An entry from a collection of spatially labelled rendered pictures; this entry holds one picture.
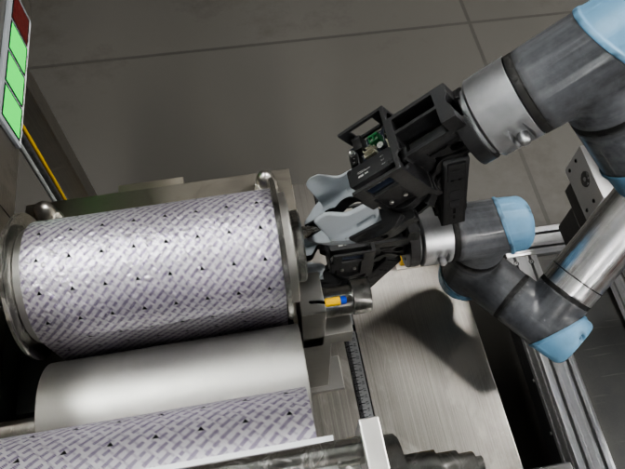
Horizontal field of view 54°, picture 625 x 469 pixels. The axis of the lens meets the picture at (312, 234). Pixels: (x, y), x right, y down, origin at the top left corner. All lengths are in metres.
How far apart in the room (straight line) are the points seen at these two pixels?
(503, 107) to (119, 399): 0.43
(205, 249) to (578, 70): 0.35
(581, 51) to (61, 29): 2.57
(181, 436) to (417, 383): 0.58
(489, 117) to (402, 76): 2.03
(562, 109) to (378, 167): 0.15
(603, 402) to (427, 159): 1.33
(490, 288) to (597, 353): 1.00
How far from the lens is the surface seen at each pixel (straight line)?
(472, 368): 0.99
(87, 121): 2.53
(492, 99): 0.53
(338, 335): 0.73
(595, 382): 1.83
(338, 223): 0.61
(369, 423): 0.36
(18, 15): 1.04
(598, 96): 0.54
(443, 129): 0.55
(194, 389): 0.61
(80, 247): 0.61
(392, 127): 0.55
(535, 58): 0.53
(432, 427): 0.95
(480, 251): 0.81
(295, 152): 2.29
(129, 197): 0.97
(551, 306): 0.88
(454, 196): 0.61
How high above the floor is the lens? 1.81
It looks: 60 degrees down
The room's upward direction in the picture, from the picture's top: straight up
